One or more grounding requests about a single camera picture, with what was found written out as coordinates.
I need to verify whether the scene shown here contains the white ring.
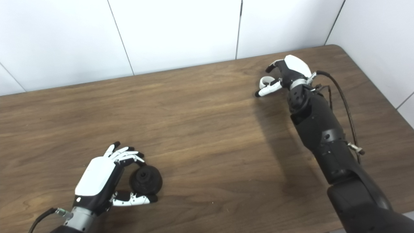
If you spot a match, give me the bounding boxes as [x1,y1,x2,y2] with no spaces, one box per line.
[259,76,282,89]

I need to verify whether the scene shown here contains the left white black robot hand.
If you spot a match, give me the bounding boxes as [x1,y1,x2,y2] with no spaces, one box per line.
[73,141,159,216]

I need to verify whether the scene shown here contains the round black part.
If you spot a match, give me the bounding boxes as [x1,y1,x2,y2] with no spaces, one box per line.
[129,165,163,195]

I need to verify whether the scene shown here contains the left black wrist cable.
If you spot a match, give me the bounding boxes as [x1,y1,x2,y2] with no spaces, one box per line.
[28,207,74,233]

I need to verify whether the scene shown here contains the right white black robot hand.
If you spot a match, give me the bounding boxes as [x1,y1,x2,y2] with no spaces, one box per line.
[255,55,312,97]

